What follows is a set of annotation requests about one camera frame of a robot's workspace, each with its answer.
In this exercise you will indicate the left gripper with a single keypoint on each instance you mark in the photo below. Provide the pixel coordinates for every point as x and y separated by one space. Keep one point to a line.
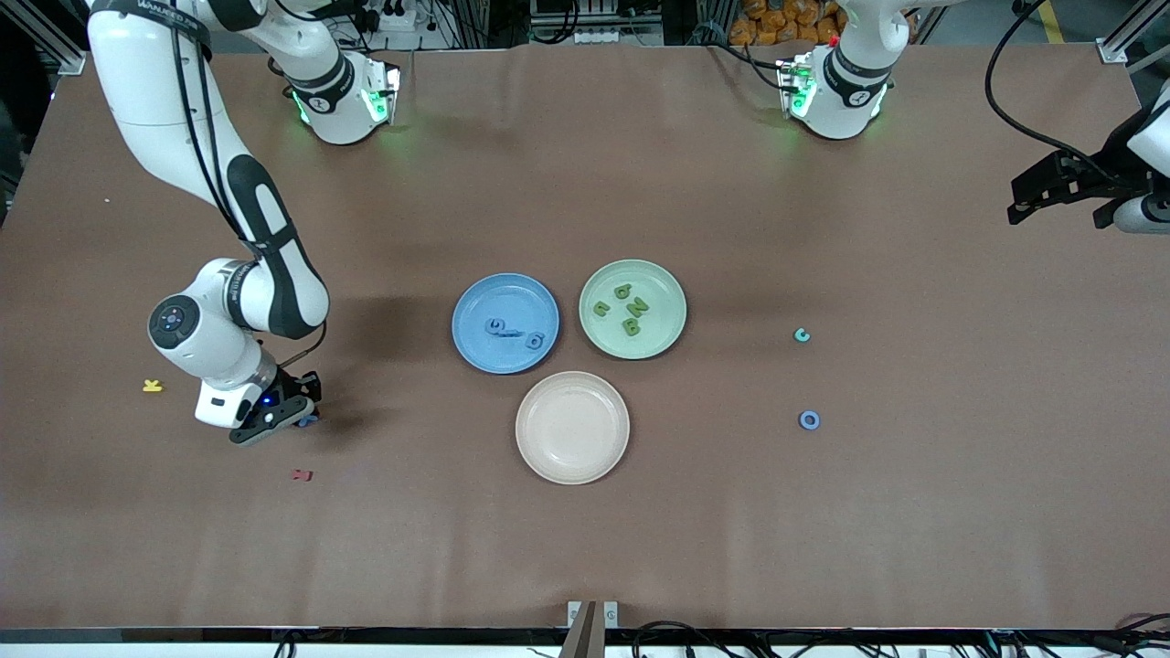
1100 179

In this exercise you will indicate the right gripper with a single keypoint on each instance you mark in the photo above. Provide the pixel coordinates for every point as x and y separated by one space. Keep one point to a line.
297 385

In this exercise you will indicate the blue foam letter a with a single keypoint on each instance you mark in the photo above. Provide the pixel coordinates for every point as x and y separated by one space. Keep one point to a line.
532 344

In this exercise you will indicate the green foam letter B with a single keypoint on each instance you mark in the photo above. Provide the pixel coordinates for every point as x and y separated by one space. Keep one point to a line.
631 326

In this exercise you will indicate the green foam letter N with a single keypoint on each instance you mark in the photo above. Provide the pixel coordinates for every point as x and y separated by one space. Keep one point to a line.
638 307

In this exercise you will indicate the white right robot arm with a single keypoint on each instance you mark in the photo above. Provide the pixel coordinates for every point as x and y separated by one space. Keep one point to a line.
274 292

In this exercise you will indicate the blue plate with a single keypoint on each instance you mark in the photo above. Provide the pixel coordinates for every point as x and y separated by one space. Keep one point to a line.
505 297

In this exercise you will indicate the beige plate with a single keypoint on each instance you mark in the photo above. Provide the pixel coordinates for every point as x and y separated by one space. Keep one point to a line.
572 428

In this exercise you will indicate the brown table cover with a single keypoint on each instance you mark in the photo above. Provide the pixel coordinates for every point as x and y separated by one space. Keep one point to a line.
585 548

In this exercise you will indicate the blue foam letter O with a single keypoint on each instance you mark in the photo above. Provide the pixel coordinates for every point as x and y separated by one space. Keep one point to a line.
802 420

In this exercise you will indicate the green plate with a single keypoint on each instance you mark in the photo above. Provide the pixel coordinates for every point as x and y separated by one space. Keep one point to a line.
663 329

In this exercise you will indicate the white power strip with plugs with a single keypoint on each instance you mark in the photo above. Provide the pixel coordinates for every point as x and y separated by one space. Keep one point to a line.
393 18

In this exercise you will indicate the aluminium frame post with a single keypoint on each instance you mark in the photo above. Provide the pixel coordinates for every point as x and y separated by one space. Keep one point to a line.
71 62
1111 50

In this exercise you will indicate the metal table edge bracket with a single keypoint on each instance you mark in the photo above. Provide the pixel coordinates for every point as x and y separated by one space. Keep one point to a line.
592 631

